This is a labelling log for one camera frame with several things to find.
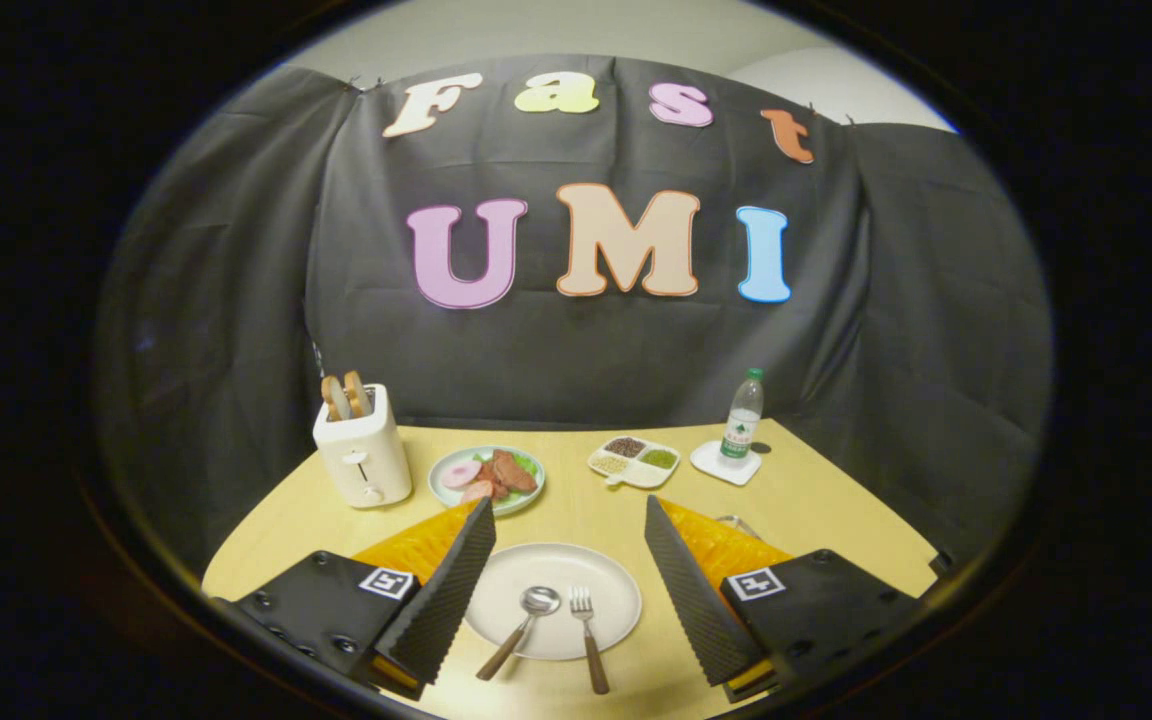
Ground pale green plate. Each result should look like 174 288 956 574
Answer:
428 446 546 517

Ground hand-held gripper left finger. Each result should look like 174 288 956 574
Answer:
221 497 498 701

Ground wooden handled metal fork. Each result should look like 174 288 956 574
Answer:
569 586 611 695

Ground brown meat pieces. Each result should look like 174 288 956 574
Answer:
479 450 538 499

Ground wooden handled metal spoon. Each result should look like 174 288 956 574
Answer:
476 586 562 682

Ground white square coaster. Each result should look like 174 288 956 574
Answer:
690 441 764 487

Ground clear plastic water bottle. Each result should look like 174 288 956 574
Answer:
718 368 766 469

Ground white divided condiment dish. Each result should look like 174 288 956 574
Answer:
588 436 681 490

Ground beige round plate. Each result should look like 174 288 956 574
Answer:
464 543 643 662

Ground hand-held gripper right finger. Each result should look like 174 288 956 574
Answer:
644 494 929 704

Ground black backdrop cloth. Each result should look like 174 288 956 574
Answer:
96 55 1054 581

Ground white toaster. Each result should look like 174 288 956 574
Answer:
312 384 414 509

